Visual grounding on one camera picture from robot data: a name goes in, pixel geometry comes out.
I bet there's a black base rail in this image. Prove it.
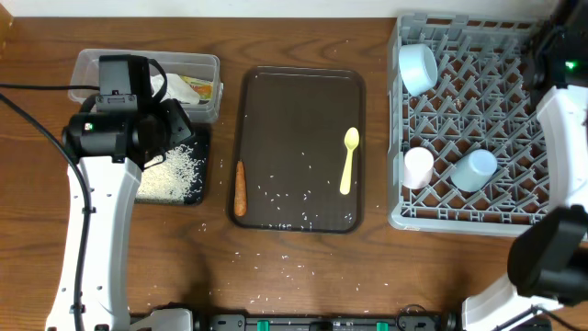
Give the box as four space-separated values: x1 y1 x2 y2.
128 302 552 331

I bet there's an orange carrot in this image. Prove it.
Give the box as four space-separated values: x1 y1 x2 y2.
233 161 247 217

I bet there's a dark brown serving tray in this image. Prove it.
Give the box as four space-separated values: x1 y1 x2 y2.
227 66 366 234

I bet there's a white rice pile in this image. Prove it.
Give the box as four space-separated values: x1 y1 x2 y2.
135 143 206 203

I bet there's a grey dishwasher rack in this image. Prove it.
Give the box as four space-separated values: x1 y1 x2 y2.
388 14 549 236

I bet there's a clear plastic waste bin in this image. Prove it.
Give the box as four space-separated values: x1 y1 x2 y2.
70 49 223 123

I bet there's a black waste tray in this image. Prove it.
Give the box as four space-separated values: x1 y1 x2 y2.
132 121 212 207

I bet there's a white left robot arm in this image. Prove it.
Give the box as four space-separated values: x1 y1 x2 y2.
45 99 193 330

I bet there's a white paper napkin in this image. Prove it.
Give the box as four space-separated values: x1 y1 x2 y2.
151 74 200 105

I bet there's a colourful snack wrapper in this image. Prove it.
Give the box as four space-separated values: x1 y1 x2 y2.
180 75 214 104

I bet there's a pink plastic cup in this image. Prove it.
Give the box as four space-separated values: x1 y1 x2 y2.
402 147 434 189

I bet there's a yellow plastic spoon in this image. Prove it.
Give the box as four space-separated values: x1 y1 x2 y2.
339 127 360 195

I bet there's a light blue cup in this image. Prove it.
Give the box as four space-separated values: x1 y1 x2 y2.
450 149 498 192

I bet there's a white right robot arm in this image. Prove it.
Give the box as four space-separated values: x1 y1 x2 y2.
447 0 587 331

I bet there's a light blue rice bowl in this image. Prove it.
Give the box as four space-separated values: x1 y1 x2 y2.
399 44 438 97

